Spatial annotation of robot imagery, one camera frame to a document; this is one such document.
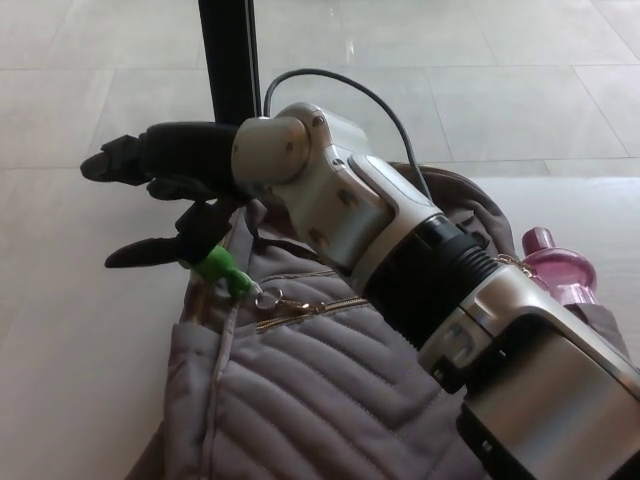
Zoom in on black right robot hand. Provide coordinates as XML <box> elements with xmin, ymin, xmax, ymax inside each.
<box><xmin>79</xmin><ymin>119</ymin><xmax>253</xmax><ymax>271</ymax></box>

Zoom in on green plush keychain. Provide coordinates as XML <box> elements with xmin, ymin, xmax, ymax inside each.
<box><xmin>178</xmin><ymin>243</ymin><xmax>282</xmax><ymax>309</ymax></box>

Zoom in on grey quilted backpack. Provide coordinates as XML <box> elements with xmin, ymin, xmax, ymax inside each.
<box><xmin>127</xmin><ymin>160</ymin><xmax>640</xmax><ymax>480</ymax></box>

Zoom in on pink transparent bottle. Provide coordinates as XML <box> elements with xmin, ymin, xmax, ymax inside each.
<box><xmin>520</xmin><ymin>226</ymin><xmax>599</xmax><ymax>307</ymax></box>

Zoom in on black window frame post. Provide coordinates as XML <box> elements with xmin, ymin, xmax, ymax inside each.
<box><xmin>197</xmin><ymin>0</ymin><xmax>262</xmax><ymax>124</ymax></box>

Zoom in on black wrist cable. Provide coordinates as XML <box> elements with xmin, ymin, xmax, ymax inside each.
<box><xmin>262</xmin><ymin>68</ymin><xmax>434</xmax><ymax>202</ymax></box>

